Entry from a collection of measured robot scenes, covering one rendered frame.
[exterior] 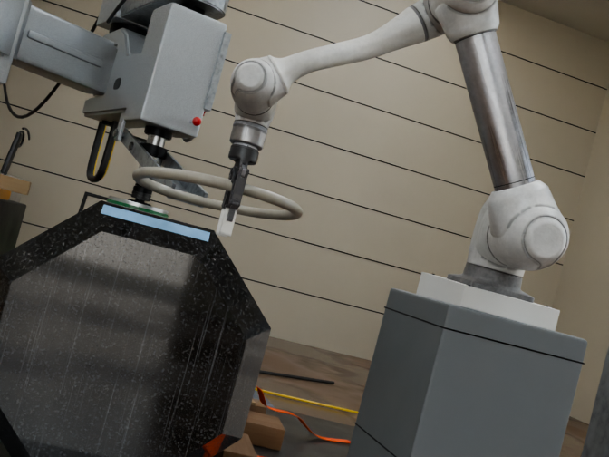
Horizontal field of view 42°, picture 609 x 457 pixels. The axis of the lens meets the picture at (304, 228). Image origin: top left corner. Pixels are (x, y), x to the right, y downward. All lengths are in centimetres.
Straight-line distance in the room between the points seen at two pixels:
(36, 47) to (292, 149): 497
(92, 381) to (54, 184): 549
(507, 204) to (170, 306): 96
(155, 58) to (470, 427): 160
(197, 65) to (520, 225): 139
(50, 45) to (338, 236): 523
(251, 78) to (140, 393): 96
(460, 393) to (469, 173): 670
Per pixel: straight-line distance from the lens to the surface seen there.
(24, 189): 306
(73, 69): 334
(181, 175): 207
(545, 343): 209
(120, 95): 312
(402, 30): 213
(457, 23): 198
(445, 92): 857
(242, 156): 203
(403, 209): 830
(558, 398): 214
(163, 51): 282
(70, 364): 232
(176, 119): 282
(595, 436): 117
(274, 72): 191
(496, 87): 198
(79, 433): 236
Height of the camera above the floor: 81
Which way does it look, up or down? 2 degrees up
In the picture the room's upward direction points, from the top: 15 degrees clockwise
